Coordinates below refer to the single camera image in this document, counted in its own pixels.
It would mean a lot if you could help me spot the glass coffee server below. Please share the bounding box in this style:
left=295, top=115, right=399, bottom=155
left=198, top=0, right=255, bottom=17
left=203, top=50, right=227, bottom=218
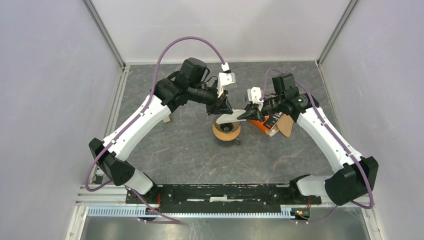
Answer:
left=215, top=137, right=241, bottom=147

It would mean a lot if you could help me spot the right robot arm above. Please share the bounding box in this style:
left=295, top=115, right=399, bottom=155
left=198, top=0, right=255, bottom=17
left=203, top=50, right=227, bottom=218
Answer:
left=235, top=73, right=379, bottom=209

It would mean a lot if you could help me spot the aluminium frame rail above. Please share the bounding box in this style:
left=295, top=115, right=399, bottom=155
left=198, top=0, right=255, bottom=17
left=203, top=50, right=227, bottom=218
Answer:
left=76, top=183, right=376, bottom=208

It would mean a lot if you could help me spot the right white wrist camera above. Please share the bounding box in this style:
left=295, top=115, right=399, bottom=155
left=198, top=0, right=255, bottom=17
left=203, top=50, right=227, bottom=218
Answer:
left=245, top=87, right=264, bottom=111

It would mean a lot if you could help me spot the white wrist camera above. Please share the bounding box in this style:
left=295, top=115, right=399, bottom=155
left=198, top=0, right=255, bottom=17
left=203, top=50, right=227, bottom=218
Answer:
left=245, top=87, right=264, bottom=111
left=217, top=62, right=237, bottom=96

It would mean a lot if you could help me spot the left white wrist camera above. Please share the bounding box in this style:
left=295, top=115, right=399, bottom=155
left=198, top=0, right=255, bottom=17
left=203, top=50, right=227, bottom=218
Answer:
left=217, top=62, right=237, bottom=96

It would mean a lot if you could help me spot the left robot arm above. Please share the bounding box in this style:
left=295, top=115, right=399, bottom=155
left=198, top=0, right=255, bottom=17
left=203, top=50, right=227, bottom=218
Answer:
left=89, top=57, right=235, bottom=204

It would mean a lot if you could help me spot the multicoloured block stack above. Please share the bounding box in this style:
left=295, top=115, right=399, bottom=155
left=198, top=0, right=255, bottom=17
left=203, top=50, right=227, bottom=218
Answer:
left=162, top=115, right=172, bottom=124

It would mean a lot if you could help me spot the wooden dripper holder ring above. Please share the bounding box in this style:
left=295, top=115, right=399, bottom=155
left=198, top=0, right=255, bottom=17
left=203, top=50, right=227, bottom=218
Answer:
left=212, top=124, right=242, bottom=142

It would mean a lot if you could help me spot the glass cone dripper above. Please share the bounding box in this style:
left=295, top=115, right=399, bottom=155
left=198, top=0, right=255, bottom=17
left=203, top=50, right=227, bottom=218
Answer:
left=213, top=116, right=241, bottom=134

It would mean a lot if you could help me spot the coffee filter box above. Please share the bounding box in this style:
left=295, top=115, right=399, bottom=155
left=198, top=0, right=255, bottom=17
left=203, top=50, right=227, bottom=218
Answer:
left=248, top=112, right=283, bottom=137

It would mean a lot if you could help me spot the white paper coffee filter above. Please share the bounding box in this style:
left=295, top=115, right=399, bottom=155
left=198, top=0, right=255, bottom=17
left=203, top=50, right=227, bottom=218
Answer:
left=215, top=109, right=246, bottom=125

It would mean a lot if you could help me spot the brown paper coffee filter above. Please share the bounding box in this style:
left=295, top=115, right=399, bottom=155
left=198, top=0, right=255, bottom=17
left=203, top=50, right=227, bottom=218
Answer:
left=276, top=114, right=294, bottom=138

